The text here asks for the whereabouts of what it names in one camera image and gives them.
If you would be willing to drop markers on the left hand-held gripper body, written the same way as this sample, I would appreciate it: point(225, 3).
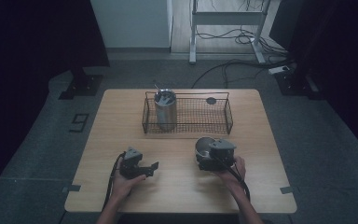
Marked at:
point(130, 165)

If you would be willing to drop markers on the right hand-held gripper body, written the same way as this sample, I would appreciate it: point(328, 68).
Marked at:
point(220, 154)

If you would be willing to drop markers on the stainless steel tumbler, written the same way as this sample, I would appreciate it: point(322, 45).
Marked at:
point(166, 112)

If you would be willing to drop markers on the person's left hand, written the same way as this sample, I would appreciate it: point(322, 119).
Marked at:
point(126, 186)

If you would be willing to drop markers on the person's right hand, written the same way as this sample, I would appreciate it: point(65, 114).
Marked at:
point(234, 174)

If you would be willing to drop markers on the round black tag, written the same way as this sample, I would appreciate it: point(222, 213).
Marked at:
point(211, 100)

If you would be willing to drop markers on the grey tape piece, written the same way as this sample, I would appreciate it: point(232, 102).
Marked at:
point(72, 188)
point(286, 189)

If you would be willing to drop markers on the metal spoon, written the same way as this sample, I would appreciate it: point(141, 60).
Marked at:
point(161, 93)

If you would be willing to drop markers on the black stand base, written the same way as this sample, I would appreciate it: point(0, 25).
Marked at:
point(296, 84)
point(82, 85)

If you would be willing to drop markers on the white power strip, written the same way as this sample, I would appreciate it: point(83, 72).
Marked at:
point(278, 69)

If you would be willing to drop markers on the dark curtain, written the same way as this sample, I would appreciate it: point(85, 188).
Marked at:
point(28, 62)
point(338, 62)

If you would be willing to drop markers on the white metal desk frame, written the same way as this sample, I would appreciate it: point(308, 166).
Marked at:
point(227, 18)

